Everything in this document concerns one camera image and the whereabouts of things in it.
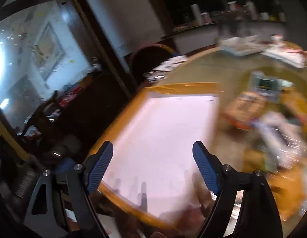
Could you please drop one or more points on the large beige cracker packet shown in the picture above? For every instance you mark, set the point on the large beige cracker packet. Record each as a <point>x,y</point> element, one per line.
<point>244,109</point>

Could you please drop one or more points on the white box with red items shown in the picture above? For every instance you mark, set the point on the white box with red items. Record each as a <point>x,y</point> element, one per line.
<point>284,52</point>

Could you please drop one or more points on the green white snack packet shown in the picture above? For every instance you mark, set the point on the green white snack packet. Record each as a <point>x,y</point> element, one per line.
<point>265,85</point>

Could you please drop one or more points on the white paper roll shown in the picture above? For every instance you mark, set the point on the white paper roll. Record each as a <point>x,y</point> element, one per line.
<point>196,13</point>

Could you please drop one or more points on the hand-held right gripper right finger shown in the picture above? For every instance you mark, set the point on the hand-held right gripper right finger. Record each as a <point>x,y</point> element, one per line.
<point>205,168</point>

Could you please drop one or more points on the heap of white sachets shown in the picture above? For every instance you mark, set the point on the heap of white sachets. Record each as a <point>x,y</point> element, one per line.
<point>168,67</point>

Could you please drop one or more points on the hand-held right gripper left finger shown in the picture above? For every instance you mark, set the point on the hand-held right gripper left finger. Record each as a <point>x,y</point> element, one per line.
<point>101,168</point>

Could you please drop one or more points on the red label white bottle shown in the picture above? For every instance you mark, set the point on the red label white bottle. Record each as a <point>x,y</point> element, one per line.
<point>206,17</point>

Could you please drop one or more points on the clear white snack packet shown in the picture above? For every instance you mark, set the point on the clear white snack packet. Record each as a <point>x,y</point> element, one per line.
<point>280,136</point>

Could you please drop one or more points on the white flat tray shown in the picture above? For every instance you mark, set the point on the white flat tray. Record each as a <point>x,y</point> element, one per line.
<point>239,45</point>

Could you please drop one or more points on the framed wall picture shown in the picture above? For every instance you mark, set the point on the framed wall picture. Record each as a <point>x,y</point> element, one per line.
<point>49,50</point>

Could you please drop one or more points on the gold turntable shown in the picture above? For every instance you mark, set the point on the gold turntable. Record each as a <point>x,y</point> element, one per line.
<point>293,101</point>

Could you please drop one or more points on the round-back wooden chair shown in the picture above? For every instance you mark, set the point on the round-back wooden chair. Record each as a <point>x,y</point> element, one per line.
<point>148,62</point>

